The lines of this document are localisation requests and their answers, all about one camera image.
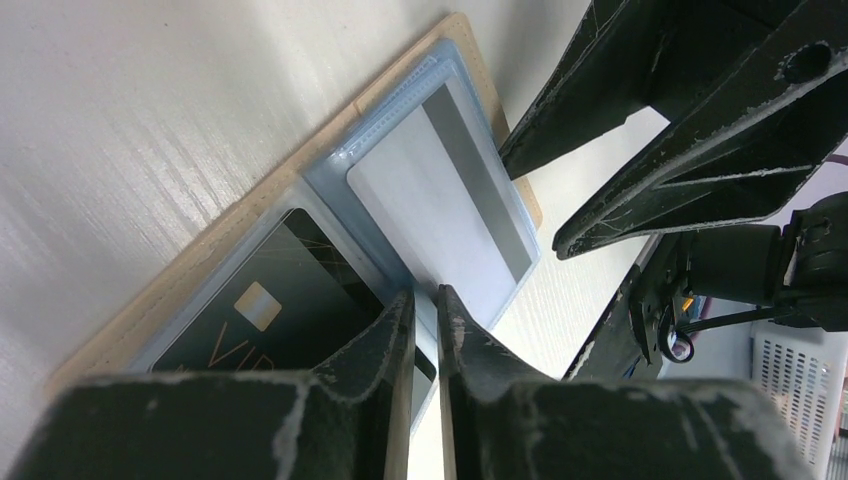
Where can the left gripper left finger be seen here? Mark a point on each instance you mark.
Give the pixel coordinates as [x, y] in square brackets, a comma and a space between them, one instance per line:
[347, 418]

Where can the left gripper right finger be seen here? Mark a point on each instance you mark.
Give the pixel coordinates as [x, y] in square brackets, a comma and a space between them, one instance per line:
[503, 419]

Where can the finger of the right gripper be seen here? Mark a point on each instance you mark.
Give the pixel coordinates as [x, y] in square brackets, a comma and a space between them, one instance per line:
[627, 55]
[755, 94]

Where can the white striped card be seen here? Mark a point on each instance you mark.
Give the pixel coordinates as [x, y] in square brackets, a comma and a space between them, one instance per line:
[438, 193]

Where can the wooden card tray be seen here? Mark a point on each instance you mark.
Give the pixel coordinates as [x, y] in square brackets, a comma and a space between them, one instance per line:
[314, 177]

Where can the black striped card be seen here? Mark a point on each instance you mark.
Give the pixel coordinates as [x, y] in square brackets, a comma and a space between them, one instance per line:
[290, 302]

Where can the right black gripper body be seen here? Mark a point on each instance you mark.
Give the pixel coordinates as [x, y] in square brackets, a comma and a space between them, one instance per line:
[795, 275]

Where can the white perforated basket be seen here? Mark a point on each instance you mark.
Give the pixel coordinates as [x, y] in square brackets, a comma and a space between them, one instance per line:
[802, 372]

